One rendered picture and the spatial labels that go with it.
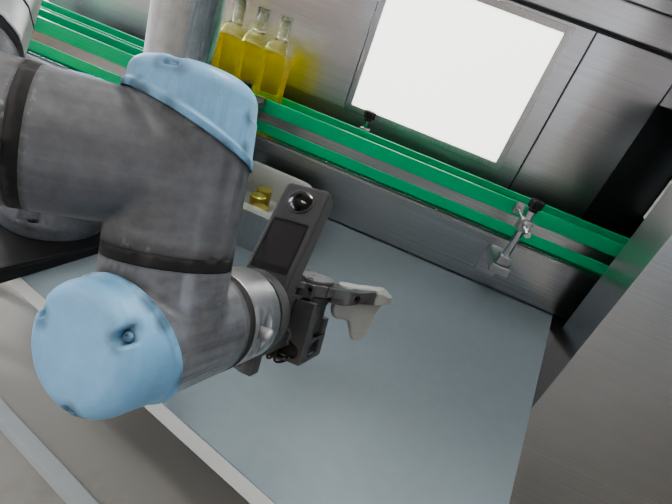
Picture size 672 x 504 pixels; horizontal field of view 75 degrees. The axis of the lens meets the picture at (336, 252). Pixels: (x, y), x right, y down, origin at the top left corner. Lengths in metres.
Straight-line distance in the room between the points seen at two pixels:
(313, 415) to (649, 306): 0.66
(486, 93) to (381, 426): 0.82
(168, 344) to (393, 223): 0.87
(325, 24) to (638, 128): 0.78
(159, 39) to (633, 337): 0.94
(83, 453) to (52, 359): 1.19
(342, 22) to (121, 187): 1.01
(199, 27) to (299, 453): 0.52
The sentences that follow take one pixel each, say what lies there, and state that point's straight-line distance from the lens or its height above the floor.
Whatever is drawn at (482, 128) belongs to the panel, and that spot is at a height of 1.06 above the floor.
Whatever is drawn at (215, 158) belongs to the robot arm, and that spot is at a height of 1.12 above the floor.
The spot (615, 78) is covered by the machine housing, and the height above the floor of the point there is 1.26.
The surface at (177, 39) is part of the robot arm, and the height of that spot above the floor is 1.11.
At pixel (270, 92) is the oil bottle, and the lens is 1.11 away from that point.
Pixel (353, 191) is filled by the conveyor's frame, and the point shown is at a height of 0.84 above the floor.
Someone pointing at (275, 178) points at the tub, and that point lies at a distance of 1.04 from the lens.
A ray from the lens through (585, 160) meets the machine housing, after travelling 1.26.
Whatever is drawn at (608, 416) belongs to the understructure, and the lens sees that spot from 1.14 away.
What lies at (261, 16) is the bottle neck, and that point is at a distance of 1.13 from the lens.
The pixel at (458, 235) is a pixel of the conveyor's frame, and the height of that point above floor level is 0.85.
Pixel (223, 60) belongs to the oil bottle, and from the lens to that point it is 1.15.
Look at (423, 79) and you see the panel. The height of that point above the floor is 1.11.
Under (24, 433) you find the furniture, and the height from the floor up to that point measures 0.20.
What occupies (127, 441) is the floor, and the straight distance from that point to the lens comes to 1.47.
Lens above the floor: 1.21
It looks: 29 degrees down
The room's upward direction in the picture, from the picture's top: 21 degrees clockwise
